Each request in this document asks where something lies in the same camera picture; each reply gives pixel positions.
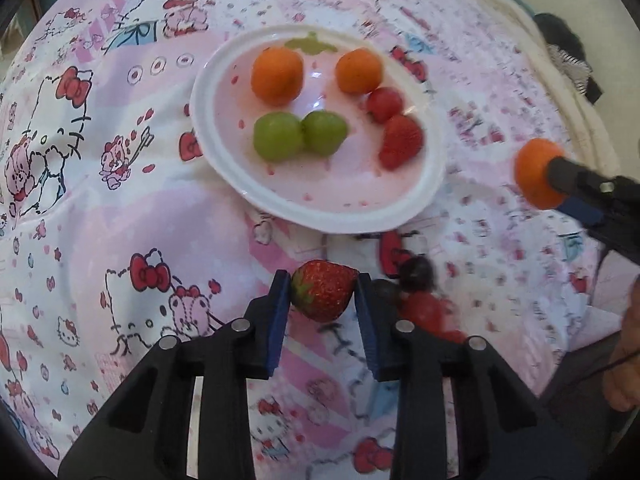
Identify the orange mandarin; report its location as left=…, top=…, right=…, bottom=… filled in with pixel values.
left=513, top=138, right=566, bottom=210
left=334, top=48, right=384, bottom=94
left=250, top=47, right=304, bottom=106

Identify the red strawberry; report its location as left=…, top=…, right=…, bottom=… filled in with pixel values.
left=378, top=115, right=424, bottom=171
left=290, top=260, right=358, bottom=323

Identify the red cherry tomato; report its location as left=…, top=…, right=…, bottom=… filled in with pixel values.
left=366, top=87, right=404, bottom=124
left=399, top=292, right=445, bottom=334
left=439, top=330, right=468, bottom=344

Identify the green grape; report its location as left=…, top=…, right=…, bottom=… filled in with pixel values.
left=253, top=112, right=305, bottom=162
left=302, top=110, right=349, bottom=157

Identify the person's right hand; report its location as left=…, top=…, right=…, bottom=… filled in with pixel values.
left=603, top=278, right=640, bottom=412

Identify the black striped clothes pile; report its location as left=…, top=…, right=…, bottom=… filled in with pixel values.
left=534, top=13, right=603, bottom=104

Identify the dark purple grape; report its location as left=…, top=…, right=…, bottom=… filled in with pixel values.
left=372, top=278, right=402, bottom=310
left=398, top=255, right=436, bottom=294

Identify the pink Hello Kitty bedsheet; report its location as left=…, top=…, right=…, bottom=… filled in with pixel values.
left=1, top=0, right=599, bottom=470

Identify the white pink strawberry plate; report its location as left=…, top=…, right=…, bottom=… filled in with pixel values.
left=189, top=24, right=448, bottom=234

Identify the black cable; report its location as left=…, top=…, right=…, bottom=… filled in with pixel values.
left=544, top=253, right=640, bottom=401

